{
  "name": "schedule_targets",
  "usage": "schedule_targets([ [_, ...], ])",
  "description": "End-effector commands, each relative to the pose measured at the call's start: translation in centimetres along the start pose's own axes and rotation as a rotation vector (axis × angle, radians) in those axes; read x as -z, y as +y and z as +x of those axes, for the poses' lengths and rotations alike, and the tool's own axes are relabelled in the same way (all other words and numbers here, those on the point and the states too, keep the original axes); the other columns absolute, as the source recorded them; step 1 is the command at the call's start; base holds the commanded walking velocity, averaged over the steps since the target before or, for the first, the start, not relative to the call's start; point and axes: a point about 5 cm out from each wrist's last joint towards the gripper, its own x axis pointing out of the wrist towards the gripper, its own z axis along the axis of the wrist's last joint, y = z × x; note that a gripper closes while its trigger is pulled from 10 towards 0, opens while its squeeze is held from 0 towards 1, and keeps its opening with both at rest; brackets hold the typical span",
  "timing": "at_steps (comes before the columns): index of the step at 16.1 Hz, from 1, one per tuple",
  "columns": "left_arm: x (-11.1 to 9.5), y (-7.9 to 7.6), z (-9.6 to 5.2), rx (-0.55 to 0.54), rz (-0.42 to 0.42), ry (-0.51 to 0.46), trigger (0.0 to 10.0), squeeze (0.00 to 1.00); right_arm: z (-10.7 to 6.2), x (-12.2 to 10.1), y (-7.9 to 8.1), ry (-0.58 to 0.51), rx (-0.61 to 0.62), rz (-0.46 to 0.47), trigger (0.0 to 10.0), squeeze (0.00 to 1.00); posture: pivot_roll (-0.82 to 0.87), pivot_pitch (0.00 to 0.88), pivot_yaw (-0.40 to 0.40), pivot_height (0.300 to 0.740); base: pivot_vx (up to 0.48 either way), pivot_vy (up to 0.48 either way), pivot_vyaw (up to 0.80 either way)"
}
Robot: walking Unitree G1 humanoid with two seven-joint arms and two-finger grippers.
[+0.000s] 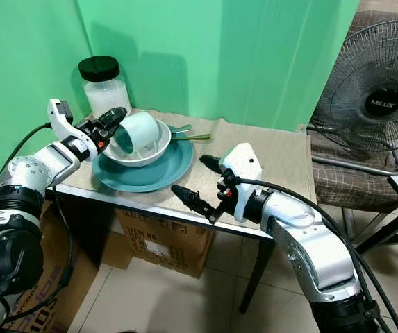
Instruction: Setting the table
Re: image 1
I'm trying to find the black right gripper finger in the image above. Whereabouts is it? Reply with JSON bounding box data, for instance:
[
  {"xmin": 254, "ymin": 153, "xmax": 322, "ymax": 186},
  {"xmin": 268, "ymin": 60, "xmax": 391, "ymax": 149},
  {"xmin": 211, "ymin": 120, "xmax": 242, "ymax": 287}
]
[
  {"xmin": 171, "ymin": 184, "xmax": 221, "ymax": 223},
  {"xmin": 199, "ymin": 154, "xmax": 230, "ymax": 177}
]

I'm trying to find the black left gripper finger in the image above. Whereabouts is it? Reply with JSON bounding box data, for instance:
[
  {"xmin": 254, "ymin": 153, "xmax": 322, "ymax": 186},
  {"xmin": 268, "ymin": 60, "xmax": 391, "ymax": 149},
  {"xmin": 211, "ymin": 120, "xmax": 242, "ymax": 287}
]
[{"xmin": 101, "ymin": 106, "xmax": 128, "ymax": 131}]

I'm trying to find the teal ceramic cup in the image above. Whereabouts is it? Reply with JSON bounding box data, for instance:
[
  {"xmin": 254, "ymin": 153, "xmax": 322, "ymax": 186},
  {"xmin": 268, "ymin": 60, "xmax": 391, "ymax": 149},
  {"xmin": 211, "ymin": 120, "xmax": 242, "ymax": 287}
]
[{"xmin": 114, "ymin": 111, "xmax": 160, "ymax": 155}]

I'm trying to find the glass jar with black lid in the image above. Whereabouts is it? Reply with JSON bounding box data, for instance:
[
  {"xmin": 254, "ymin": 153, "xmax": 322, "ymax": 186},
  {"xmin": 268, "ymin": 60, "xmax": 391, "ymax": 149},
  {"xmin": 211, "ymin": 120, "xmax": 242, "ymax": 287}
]
[{"xmin": 78, "ymin": 55, "xmax": 132, "ymax": 119}]

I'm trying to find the green chopstick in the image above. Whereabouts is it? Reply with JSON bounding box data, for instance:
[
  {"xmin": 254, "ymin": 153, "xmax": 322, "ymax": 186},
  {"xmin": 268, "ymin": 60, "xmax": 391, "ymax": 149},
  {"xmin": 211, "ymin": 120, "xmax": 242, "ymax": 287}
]
[{"xmin": 172, "ymin": 133, "xmax": 213, "ymax": 142}]

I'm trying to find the teal ceramic plate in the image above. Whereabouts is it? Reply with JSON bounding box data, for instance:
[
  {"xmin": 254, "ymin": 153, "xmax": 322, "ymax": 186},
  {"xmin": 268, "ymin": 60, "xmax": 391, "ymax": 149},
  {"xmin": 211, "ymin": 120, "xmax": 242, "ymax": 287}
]
[{"xmin": 91, "ymin": 137, "xmax": 195, "ymax": 194}]

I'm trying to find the white ceramic bowl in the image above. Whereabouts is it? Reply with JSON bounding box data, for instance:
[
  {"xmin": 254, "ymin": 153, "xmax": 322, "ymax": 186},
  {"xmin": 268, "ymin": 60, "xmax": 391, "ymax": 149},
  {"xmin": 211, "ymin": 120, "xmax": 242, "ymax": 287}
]
[{"xmin": 105, "ymin": 119, "xmax": 172, "ymax": 168}]

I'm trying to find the cardboard box with white label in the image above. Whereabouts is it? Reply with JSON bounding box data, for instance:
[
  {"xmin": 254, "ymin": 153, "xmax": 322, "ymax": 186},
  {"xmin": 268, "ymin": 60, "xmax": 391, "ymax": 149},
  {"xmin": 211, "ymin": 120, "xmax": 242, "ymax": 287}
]
[{"xmin": 114, "ymin": 214, "xmax": 210, "ymax": 280}]

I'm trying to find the beige tablecloth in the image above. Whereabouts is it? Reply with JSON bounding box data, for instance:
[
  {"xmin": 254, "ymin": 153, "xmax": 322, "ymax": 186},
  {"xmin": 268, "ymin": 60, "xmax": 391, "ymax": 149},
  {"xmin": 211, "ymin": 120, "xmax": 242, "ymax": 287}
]
[{"xmin": 56, "ymin": 110, "xmax": 319, "ymax": 238}]

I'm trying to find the table with black legs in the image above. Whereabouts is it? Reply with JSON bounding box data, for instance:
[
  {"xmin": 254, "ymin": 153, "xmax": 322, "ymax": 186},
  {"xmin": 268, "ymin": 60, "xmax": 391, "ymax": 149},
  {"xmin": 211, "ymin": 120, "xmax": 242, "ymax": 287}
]
[{"xmin": 53, "ymin": 180, "xmax": 281, "ymax": 317}]

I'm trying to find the green backdrop cloth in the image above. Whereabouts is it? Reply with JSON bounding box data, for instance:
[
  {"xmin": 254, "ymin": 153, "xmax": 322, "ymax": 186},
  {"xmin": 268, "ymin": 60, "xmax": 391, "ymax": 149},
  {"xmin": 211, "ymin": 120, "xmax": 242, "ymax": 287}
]
[{"xmin": 0, "ymin": 0, "xmax": 361, "ymax": 203}]

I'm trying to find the chair with plaid cushion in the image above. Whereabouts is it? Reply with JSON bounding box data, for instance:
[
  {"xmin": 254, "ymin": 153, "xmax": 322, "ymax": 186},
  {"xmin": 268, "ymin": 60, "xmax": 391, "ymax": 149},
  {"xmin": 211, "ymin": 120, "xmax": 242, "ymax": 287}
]
[{"xmin": 305, "ymin": 10, "xmax": 398, "ymax": 240}]

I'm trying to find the black electric fan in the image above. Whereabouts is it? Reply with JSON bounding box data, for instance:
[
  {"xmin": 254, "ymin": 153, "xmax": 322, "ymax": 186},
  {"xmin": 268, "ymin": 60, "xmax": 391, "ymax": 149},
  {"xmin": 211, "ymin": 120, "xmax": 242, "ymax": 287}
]
[{"xmin": 308, "ymin": 19, "xmax": 398, "ymax": 176}]

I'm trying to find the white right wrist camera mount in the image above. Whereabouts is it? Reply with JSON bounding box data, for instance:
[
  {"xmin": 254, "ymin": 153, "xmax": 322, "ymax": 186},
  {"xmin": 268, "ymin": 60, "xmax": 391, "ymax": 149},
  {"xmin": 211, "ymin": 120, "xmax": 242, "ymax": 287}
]
[{"xmin": 222, "ymin": 142, "xmax": 263, "ymax": 221}]

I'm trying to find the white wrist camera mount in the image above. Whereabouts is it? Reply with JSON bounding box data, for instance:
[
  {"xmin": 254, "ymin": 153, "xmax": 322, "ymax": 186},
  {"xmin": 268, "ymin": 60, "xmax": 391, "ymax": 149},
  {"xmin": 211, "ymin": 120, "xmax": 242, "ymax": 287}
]
[
  {"xmin": 222, "ymin": 142, "xmax": 263, "ymax": 221},
  {"xmin": 47, "ymin": 99, "xmax": 99, "ymax": 157}
]

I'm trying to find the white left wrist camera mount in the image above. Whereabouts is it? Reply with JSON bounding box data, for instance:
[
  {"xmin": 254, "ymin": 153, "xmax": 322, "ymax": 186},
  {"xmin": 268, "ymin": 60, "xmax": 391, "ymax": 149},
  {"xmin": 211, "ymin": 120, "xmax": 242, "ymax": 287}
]
[{"xmin": 47, "ymin": 99, "xmax": 99, "ymax": 157}]

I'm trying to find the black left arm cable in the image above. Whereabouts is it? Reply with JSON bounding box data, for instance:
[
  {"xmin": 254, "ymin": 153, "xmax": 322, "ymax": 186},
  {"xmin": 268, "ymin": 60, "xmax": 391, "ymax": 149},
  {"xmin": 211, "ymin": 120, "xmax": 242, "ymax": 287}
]
[{"xmin": 0, "ymin": 122, "xmax": 52, "ymax": 202}]

